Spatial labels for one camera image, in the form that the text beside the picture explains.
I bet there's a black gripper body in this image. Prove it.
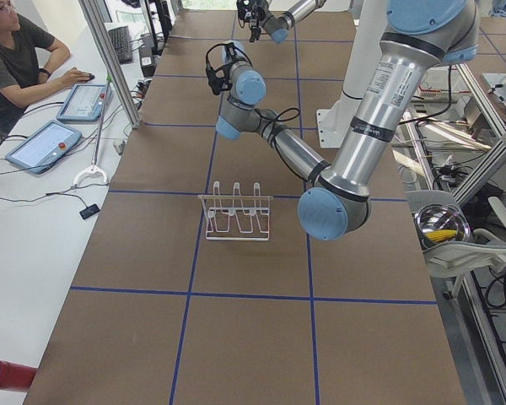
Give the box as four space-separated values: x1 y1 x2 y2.
236 0 270 25
205 43 234 95

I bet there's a blue plastic cup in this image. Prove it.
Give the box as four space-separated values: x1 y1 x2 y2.
221 40 250 66

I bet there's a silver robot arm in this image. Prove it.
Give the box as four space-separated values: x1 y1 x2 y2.
206 1 479 240
236 0 326 44

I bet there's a black keyboard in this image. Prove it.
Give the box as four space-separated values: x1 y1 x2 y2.
107 26 132 64

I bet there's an upper teach pendant tablet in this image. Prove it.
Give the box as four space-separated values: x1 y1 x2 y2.
56 84 111 123

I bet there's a teach pendant tablet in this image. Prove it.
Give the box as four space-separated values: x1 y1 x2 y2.
5 120 82 175
56 84 111 123

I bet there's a reacher grabber stick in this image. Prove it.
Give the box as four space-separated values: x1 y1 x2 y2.
73 73 112 188

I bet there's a small black puck device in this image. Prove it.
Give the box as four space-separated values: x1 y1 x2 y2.
79 203 100 220

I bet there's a lower teach pendant tablet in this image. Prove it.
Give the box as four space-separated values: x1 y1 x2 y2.
5 120 82 175

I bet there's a seated person dark shirt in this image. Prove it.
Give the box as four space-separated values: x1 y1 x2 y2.
0 1 94 135

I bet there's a steel bowl with corn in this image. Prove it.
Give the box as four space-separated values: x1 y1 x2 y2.
413 203 471 250

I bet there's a red cylinder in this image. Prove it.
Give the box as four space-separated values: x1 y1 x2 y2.
0 360 37 392

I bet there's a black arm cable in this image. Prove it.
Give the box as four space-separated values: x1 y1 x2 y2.
252 107 321 182

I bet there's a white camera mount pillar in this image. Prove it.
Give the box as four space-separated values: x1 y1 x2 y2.
316 0 387 149

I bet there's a white wire cup holder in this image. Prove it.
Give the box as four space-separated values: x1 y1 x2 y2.
197 181 273 241

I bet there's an aluminium frame post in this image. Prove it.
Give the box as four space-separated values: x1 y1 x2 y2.
78 0 141 128

